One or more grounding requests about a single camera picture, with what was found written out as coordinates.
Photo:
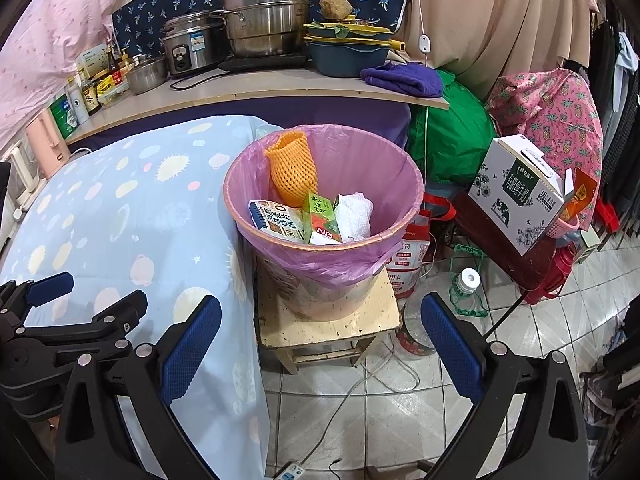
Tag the green white box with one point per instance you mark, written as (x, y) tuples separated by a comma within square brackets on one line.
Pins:
[(62, 115)]

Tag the black induction cooker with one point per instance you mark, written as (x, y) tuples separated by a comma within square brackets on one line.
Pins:
[(265, 62)]

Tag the large clear water jug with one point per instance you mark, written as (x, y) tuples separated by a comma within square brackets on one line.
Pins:
[(470, 280)]

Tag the pale pink cloth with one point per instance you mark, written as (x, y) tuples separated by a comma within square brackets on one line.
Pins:
[(50, 35)]

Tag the orange red packet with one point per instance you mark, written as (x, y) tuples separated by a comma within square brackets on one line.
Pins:
[(582, 195)]

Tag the white plastic appliance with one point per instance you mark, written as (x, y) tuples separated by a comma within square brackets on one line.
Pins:
[(25, 175)]

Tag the dark teal basin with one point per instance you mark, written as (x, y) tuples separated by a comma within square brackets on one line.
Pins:
[(345, 62)]

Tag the pink lined trash bin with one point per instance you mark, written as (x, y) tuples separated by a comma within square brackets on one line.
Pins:
[(350, 160)]

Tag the red thermos bottle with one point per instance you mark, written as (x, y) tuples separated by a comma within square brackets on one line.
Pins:
[(555, 270)]

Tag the dark sauce bottle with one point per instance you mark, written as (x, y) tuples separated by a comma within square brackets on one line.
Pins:
[(90, 97)]

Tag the orange snack packet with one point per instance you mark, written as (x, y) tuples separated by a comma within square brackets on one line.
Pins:
[(280, 222)]

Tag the pink plastic basket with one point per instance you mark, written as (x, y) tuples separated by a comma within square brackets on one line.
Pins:
[(565, 227)]

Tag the pink electric kettle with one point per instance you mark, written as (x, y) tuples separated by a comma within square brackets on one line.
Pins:
[(45, 150)]

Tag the green plastic bag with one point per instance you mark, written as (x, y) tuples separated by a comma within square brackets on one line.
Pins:
[(450, 135)]

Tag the dark red stool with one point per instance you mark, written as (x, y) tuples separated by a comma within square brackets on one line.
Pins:
[(490, 250)]

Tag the white bottle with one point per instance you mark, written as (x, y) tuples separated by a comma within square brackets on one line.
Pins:
[(77, 105)]

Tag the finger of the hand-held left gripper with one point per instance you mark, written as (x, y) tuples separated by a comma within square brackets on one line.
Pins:
[(47, 287), (115, 317)]

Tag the beige curtain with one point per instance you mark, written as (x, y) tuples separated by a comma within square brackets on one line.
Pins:
[(500, 20)]

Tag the dark clothes pile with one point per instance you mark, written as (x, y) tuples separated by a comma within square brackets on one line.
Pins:
[(615, 360)]

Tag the yellow rimmed teal pan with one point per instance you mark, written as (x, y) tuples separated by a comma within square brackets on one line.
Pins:
[(345, 35)]

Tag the light blue dotted blanket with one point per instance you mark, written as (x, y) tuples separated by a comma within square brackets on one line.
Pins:
[(125, 210)]

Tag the white printed carton box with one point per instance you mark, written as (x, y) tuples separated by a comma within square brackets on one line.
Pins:
[(515, 195)]

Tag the pink floral cloth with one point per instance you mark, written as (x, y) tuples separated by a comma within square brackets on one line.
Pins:
[(550, 110)]

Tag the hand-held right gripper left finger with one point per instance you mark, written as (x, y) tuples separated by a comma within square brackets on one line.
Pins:
[(192, 350)]

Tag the navy printed cloth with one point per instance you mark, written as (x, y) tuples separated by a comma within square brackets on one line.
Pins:
[(145, 15)]

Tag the purple table skirt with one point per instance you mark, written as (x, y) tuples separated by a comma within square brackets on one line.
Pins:
[(350, 115)]

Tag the red label sauce bottle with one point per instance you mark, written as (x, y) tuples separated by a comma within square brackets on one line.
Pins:
[(116, 72)]

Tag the red white printed bag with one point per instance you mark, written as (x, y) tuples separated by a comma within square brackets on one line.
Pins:
[(412, 265)]

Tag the hanging clothes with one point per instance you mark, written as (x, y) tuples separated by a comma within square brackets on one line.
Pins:
[(620, 110)]

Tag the orange foam fruit net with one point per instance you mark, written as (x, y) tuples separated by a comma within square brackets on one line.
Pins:
[(292, 170)]

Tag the small steel pot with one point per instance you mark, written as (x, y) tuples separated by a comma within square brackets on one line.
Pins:
[(147, 77)]

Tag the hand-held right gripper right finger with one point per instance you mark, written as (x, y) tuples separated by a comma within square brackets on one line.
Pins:
[(450, 350)]

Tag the white tissue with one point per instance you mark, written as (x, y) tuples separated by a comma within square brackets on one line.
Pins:
[(355, 215)]

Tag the brown loofah sponge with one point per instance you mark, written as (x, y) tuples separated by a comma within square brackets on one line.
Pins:
[(336, 8)]

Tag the green cardboard box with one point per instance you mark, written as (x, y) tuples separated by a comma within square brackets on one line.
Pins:
[(320, 210)]

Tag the silver rice cooker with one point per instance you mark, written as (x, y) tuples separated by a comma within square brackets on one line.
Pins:
[(197, 47)]

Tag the clear food container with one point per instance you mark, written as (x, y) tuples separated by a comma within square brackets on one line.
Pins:
[(112, 95)]

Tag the green plastic jug carrier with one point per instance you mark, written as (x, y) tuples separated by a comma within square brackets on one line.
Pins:
[(480, 305)]

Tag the stainless steel steamer pot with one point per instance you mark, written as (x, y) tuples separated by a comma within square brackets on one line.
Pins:
[(265, 20)]

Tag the white green carton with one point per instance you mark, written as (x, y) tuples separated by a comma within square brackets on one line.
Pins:
[(92, 60)]

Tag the wooden stool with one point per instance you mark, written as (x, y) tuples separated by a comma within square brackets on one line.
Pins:
[(325, 330)]

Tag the purple folded cloth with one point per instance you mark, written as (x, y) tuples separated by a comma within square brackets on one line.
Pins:
[(405, 80)]

